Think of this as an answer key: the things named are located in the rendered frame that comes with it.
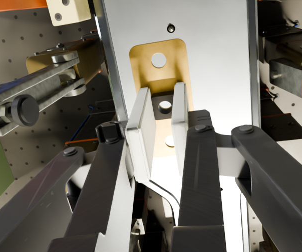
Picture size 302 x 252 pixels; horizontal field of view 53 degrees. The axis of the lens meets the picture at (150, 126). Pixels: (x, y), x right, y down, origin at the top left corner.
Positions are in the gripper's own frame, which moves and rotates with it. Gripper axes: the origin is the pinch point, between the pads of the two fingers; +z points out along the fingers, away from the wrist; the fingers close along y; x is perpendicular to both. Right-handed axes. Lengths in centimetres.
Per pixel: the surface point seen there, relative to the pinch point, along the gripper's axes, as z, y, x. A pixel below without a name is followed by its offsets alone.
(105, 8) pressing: 28.8, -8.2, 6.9
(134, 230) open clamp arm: 28.0, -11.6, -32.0
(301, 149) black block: 29.7, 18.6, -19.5
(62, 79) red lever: 21.4, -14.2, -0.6
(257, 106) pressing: 29.0, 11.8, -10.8
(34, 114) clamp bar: 8.4, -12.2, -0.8
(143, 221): 30.7, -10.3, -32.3
